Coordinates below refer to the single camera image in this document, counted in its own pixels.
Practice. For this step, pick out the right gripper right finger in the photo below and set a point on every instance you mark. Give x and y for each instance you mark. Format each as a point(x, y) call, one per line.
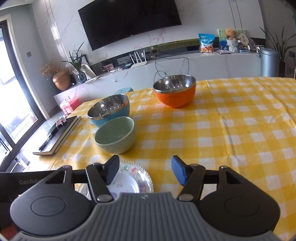
point(190, 177)

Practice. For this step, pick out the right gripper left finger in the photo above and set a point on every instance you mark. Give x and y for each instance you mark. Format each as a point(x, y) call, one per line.
point(99, 176)

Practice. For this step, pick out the small pink plate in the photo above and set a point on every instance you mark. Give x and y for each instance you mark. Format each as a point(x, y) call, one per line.
point(122, 183)

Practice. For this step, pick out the clear glass patterned plate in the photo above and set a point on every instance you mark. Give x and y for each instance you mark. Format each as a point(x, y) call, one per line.
point(140, 175)

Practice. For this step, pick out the green ceramic bowl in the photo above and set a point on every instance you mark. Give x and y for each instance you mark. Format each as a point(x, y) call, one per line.
point(117, 135)

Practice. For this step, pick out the blue steel bowl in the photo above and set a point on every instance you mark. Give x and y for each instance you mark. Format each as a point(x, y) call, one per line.
point(109, 108)

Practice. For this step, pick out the orange steel bowl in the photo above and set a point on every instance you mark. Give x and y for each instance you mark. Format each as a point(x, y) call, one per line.
point(175, 91)

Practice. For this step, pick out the black notebook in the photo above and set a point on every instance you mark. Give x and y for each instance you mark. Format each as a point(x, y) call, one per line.
point(57, 136)

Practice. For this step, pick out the pink storage box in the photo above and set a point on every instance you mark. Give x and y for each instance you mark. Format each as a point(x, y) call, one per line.
point(69, 105)

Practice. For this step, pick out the yellow checkered tablecloth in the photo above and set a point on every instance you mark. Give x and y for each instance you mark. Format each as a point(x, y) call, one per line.
point(247, 124)

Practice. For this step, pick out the teal plastic stool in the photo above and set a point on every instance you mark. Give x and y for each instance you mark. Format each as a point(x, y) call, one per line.
point(124, 90)

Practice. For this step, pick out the white marble tv console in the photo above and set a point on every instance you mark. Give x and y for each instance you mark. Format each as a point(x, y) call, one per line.
point(201, 66)

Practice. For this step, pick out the copper round vase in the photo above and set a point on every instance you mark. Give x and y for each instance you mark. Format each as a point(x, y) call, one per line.
point(62, 80)

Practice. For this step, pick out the white canvas bag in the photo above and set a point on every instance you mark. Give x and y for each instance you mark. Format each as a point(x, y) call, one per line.
point(88, 71)

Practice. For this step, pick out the white wifi router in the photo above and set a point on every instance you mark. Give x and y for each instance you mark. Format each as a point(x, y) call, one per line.
point(138, 59)

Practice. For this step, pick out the green plant in glass vase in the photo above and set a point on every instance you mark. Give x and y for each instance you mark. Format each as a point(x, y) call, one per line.
point(76, 62)

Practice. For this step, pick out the blue snack bag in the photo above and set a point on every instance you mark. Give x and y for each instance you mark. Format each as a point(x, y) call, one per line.
point(206, 43)

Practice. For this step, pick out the teddy bear bouquet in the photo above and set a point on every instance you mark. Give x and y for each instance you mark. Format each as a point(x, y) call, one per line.
point(232, 42)

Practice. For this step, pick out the grey metal trash bin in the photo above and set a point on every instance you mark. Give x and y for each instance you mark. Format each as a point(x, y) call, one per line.
point(270, 61)

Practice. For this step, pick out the green picture card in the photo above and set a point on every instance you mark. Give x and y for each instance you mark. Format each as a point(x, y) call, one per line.
point(225, 34)

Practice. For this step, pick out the black curved television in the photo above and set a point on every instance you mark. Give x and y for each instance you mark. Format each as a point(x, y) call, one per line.
point(106, 22)

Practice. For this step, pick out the potted plant right corner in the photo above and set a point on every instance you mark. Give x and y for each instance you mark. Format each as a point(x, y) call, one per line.
point(280, 44)

